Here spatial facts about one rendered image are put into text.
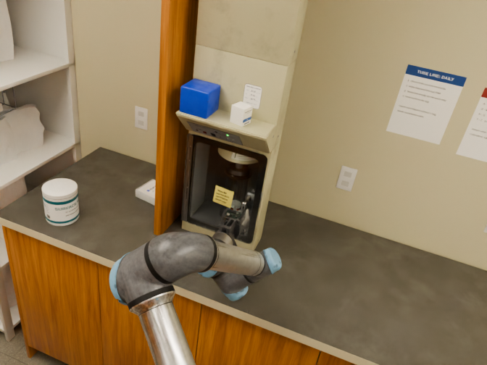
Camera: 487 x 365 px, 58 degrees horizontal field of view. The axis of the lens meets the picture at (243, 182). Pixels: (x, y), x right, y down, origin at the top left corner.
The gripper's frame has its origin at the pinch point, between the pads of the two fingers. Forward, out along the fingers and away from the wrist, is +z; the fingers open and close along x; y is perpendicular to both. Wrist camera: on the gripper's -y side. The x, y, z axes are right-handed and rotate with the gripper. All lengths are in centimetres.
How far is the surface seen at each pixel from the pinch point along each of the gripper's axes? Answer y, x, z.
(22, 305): -71, 96, -22
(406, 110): 36, -47, 47
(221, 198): 2.1, 10.4, 3.4
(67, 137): -17, 119, 47
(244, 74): 51, 6, 5
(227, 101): 40.7, 11.2, 4.7
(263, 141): 34.1, -5.7, -5.8
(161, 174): 10.2, 32.0, -4.2
